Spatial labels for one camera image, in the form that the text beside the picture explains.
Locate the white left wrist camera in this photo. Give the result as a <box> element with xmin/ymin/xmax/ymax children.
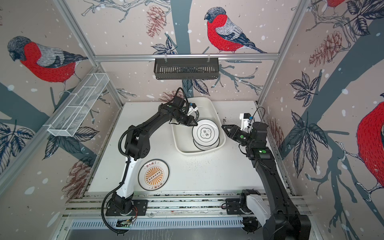
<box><xmin>187</xmin><ymin>103</ymin><xmax>200</xmax><ymax>121</ymax></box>

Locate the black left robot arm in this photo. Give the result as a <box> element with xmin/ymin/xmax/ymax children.
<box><xmin>102</xmin><ymin>96</ymin><xmax>198</xmax><ymax>216</ymax></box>

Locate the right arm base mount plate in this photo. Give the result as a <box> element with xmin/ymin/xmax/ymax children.
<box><xmin>224</xmin><ymin>199</ymin><xmax>252</xmax><ymax>215</ymax></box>

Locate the aluminium rail base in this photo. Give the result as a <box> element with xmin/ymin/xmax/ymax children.
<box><xmin>62</xmin><ymin>191</ymin><xmax>313</xmax><ymax>218</ymax></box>

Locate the orange sunburst plate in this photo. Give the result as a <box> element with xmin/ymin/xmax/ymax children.
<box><xmin>138</xmin><ymin>159</ymin><xmax>170</xmax><ymax>191</ymax></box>

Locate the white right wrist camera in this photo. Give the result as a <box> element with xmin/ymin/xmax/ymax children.
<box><xmin>240</xmin><ymin>113</ymin><xmax>253</xmax><ymax>131</ymax></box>

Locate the black wire wall basket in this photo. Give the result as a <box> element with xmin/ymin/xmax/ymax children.
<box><xmin>154</xmin><ymin>58</ymin><xmax>220</xmax><ymax>80</ymax></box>

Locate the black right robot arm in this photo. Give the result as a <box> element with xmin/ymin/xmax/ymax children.
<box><xmin>222</xmin><ymin>122</ymin><xmax>311</xmax><ymax>240</ymax></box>

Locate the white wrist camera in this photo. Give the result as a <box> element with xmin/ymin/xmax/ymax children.
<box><xmin>240</xmin><ymin>113</ymin><xmax>253</xmax><ymax>131</ymax></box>
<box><xmin>187</xmin><ymin>103</ymin><xmax>200</xmax><ymax>121</ymax></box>

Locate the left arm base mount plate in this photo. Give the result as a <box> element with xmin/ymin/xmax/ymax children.
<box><xmin>106</xmin><ymin>200</ymin><xmax>148</xmax><ymax>217</ymax></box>

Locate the white mesh wall shelf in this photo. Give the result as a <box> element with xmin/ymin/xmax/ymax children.
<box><xmin>48</xmin><ymin>73</ymin><xmax>110</xmax><ymax>137</ymax></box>

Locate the white plastic bin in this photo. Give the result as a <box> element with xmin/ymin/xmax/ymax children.
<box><xmin>172</xmin><ymin>97</ymin><xmax>226</xmax><ymax>156</ymax></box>

